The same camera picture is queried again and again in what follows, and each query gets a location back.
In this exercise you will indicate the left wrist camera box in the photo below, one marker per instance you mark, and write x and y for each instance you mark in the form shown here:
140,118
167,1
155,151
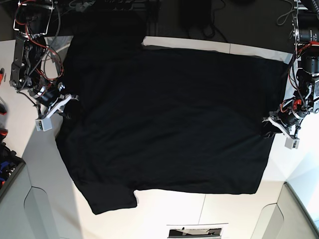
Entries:
292,143

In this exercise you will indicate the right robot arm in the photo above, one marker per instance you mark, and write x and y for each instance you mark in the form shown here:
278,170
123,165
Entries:
37,67

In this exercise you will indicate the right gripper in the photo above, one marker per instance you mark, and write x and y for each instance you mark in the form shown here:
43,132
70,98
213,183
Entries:
51,99

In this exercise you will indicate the grey base plate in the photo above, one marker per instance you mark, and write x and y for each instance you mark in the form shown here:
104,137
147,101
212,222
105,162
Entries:
285,219
25,211

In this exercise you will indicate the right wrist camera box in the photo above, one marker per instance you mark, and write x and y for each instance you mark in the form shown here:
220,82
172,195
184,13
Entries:
43,124

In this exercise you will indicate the white label card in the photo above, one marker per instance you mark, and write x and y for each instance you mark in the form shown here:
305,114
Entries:
205,231

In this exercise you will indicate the red and black tool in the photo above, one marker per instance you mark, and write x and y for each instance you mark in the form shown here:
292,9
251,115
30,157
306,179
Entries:
2,75

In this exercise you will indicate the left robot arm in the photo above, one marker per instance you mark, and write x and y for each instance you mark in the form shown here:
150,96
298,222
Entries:
303,74

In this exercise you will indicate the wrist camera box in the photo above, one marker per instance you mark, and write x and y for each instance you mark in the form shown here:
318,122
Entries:
43,124
292,143

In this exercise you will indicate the bin of colourful clothes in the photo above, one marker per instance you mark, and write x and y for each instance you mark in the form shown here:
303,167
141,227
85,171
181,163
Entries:
10,164

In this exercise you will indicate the black t-shirt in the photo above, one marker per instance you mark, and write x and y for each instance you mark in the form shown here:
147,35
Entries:
171,119

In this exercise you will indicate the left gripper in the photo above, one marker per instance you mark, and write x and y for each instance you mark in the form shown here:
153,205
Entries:
288,123

